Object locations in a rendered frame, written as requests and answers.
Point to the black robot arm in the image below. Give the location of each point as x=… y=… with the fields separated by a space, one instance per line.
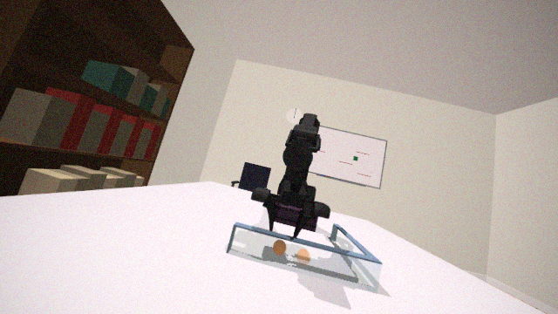
x=301 y=143

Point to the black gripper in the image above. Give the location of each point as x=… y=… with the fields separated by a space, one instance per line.
x=308 y=213

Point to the low clear corner walls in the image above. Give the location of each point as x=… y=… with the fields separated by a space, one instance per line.
x=298 y=258

